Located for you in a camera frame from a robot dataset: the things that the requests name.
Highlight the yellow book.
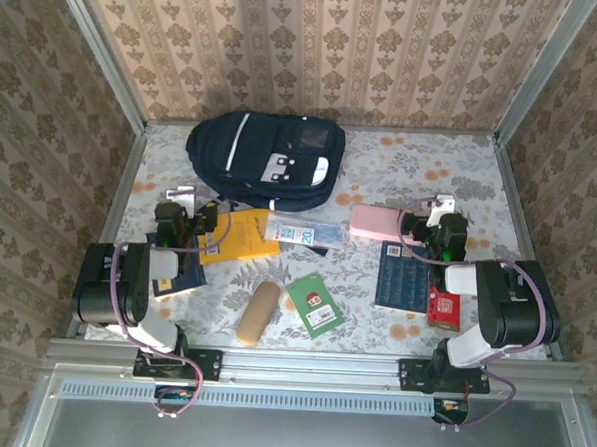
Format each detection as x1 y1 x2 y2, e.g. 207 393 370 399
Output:
195 205 284 271

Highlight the pink pencil case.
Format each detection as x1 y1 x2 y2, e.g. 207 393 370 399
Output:
348 201 421 247

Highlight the plain navy book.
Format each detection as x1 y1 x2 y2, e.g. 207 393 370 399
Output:
141 230 211 303

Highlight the blue book with gold pattern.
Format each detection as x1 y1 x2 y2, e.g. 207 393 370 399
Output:
373 240 437 317

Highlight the red game case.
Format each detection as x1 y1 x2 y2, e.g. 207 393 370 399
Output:
426 284 463 333

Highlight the navy blue backpack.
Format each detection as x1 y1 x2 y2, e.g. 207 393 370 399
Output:
182 108 349 215

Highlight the clear plastic pen pack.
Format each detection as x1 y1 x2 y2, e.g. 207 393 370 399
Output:
264 214 353 248

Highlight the tan oblong case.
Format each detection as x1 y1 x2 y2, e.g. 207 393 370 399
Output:
235 278 281 348

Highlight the green card pack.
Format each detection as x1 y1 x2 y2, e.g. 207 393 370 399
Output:
281 270 346 342

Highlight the floral patterned table cover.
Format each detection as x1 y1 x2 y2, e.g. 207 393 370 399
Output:
84 115 564 366

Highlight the grey metal sheet tray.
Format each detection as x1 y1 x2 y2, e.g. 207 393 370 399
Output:
13 361 597 447

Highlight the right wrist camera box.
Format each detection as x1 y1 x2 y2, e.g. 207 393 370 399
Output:
426 193 457 229

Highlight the aluminium side rail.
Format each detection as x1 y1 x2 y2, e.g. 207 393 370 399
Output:
66 126 149 344
481 138 577 362

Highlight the purple cable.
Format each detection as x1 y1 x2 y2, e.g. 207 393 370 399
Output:
386 194 556 438
101 183 234 421

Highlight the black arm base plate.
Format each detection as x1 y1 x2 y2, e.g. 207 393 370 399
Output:
132 344 223 383
398 357 492 398

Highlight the aluminium mounting rail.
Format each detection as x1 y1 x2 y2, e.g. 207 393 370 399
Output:
44 335 586 400

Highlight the controller board with wires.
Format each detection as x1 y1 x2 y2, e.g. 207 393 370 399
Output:
151 383 197 420
430 396 472 435

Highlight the grey slotted cable duct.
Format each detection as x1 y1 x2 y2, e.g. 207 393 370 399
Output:
58 376 441 418

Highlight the aluminium frame post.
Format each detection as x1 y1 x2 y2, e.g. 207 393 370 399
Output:
40 0 156 134
492 0 597 150

